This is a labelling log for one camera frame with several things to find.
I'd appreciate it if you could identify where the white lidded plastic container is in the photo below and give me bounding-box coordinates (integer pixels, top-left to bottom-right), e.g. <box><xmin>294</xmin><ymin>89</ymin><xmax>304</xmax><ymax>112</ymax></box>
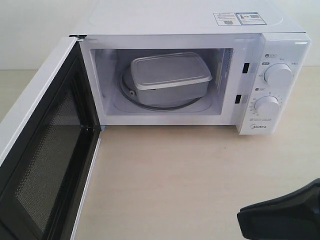
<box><xmin>130</xmin><ymin>52</ymin><xmax>213</xmax><ymax>106</ymax></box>

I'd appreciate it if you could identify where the warning label sticker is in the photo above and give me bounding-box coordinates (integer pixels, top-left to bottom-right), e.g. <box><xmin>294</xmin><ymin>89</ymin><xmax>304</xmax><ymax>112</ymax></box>
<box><xmin>213</xmin><ymin>12</ymin><xmax>267</xmax><ymax>26</ymax></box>

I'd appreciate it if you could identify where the lower white timer knob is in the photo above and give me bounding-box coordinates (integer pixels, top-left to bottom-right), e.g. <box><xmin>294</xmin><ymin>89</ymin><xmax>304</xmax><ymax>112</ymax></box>
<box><xmin>254</xmin><ymin>95</ymin><xmax>280</xmax><ymax>117</ymax></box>

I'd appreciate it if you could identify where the upper white control knob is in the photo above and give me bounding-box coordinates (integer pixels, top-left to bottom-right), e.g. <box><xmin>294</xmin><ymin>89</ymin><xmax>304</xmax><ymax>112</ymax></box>
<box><xmin>264</xmin><ymin>63</ymin><xmax>293</xmax><ymax>87</ymax></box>

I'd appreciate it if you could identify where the white microwave door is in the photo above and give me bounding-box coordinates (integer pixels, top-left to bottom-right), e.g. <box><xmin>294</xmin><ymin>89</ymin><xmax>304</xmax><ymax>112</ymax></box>
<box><xmin>0</xmin><ymin>36</ymin><xmax>101</xmax><ymax>240</ymax></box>

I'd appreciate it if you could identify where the white microwave oven body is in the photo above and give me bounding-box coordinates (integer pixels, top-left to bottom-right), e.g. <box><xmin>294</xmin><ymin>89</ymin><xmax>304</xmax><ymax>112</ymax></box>
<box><xmin>70</xmin><ymin>0</ymin><xmax>311</xmax><ymax>135</ymax></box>

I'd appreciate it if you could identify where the glass turntable plate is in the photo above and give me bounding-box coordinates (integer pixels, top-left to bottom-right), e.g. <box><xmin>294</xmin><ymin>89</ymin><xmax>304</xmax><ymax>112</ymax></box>
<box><xmin>118</xmin><ymin>65</ymin><xmax>203</xmax><ymax>112</ymax></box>

